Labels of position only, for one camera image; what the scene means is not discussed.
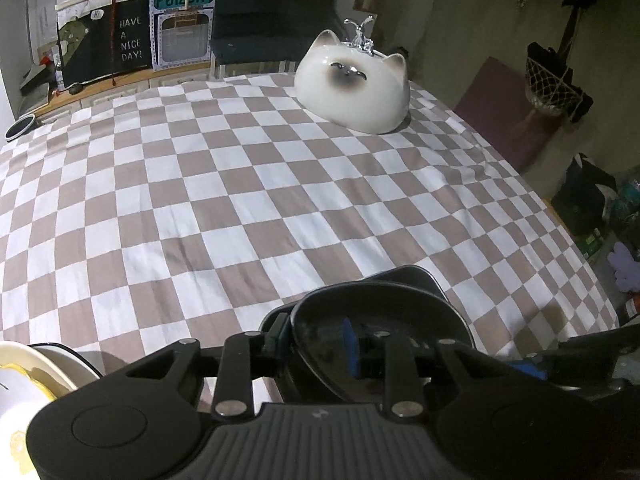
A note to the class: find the silver faucet ornament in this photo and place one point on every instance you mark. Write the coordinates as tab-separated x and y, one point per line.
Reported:
361	41

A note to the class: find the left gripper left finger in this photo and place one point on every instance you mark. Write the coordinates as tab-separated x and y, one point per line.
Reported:
245	357

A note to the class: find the white framed poster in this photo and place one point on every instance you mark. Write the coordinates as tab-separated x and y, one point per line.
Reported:
181	32

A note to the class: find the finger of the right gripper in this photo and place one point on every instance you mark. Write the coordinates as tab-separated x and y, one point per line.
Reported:
533	366

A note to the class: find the white cat-shaped ceramic jar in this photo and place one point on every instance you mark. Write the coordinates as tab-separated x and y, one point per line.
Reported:
366	92

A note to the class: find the steel rectangular tray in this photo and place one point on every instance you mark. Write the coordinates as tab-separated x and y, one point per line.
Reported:
350	319

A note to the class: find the cream ceramic bowl with handle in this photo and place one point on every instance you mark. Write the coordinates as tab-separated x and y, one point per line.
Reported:
59	368

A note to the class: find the black have a nice day sign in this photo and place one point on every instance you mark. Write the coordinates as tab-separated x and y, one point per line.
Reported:
105	42

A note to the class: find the maroon cushion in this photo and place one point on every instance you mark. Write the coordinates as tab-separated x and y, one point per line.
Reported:
495	105

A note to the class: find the grey trash bin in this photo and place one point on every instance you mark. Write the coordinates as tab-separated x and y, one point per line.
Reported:
22	126

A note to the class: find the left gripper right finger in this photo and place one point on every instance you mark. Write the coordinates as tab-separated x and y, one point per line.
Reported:
387	357

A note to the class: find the checkered tablecloth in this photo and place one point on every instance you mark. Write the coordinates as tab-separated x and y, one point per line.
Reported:
193	210

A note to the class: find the white floral lemon bowl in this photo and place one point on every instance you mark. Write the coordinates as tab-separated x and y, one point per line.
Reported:
21	398

